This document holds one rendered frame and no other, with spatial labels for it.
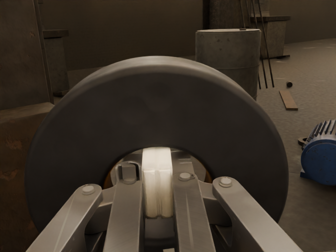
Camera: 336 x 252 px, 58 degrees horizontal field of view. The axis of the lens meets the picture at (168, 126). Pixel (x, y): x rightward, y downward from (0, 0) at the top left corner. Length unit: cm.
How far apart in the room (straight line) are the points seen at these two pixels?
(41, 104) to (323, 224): 152
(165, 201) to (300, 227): 157
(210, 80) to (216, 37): 248
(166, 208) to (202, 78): 7
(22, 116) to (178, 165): 34
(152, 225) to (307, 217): 161
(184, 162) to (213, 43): 250
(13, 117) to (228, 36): 228
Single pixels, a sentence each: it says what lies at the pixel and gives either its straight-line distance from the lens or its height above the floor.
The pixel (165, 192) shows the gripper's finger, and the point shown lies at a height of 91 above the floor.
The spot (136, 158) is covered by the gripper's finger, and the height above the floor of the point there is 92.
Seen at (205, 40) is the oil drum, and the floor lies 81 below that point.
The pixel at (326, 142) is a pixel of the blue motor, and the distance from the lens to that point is 193.
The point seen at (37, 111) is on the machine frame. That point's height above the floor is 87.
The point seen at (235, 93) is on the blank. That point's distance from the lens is 16.
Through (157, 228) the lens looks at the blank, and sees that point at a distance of 21.
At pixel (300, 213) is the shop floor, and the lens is 182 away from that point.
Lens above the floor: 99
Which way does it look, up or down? 20 degrees down
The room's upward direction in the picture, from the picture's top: 2 degrees counter-clockwise
